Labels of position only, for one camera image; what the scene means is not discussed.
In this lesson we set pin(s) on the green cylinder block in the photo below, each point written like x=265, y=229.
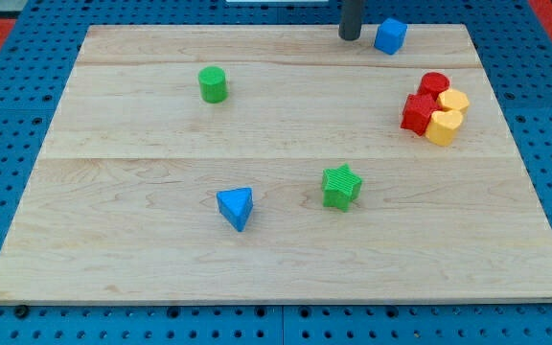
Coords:
x=213, y=84

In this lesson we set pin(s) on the green star block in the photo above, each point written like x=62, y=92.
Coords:
x=340, y=187

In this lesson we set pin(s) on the blue triangle block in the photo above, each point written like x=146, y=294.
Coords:
x=236, y=206

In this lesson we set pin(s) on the yellow hexagon block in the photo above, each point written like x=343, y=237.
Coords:
x=453, y=99

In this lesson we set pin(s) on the red cylinder block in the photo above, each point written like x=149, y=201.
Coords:
x=432, y=84

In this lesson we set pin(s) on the red star block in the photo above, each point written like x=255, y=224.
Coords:
x=417, y=112

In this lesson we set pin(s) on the blue cube block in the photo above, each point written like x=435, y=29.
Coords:
x=390, y=36

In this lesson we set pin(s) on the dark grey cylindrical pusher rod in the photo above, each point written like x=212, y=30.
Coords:
x=351, y=19

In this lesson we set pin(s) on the yellow heart block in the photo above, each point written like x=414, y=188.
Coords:
x=443, y=127

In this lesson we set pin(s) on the light wooden board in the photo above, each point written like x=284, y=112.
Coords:
x=121, y=206

